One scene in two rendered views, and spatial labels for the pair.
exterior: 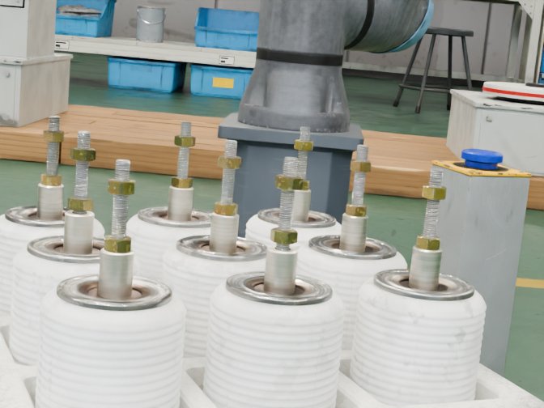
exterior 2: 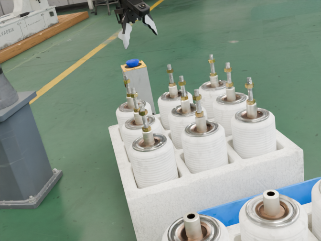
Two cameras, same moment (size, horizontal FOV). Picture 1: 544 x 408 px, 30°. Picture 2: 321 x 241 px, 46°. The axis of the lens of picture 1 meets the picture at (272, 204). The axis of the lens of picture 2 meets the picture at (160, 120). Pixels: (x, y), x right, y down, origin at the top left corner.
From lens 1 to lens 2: 1.11 m
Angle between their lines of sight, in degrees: 72
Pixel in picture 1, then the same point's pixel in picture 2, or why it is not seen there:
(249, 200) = (18, 139)
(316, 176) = (29, 114)
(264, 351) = not seen: hidden behind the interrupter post
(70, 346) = (273, 127)
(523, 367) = (75, 138)
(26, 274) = (218, 139)
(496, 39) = not seen: outside the picture
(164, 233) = (157, 124)
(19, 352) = (221, 164)
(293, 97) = (7, 89)
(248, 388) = not seen: hidden behind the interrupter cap
